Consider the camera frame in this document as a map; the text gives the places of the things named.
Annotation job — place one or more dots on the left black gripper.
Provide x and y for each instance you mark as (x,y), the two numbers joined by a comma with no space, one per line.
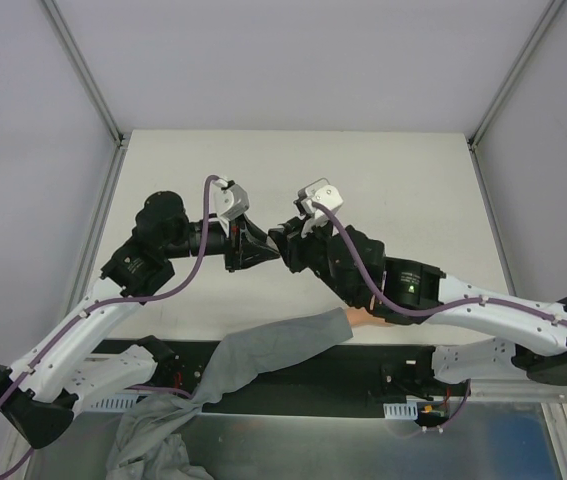
(234,243)

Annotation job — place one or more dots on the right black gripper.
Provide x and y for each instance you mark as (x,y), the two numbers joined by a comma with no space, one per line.
(300,245)

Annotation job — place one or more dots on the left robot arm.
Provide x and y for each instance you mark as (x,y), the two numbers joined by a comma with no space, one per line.
(46,389)

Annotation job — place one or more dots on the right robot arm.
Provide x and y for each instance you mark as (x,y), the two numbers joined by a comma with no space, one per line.
(525,339)

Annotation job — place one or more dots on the mannequin hand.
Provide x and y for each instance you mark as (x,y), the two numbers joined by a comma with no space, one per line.
(364,316)

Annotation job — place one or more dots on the grey shirt sleeve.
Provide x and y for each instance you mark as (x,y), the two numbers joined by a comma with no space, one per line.
(148,444)

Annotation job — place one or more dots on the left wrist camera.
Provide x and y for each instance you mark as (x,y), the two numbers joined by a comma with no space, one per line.
(230,201)

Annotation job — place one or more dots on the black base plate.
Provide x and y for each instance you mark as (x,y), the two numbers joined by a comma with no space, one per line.
(346,381)

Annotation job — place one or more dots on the left aluminium frame post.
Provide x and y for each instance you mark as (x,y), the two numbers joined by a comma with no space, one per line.
(72,50)

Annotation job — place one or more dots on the aluminium frame post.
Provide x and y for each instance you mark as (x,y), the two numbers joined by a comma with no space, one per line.
(539,32)
(72,50)

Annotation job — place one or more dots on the right aluminium frame post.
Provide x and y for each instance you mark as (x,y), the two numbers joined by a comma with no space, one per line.
(539,32)

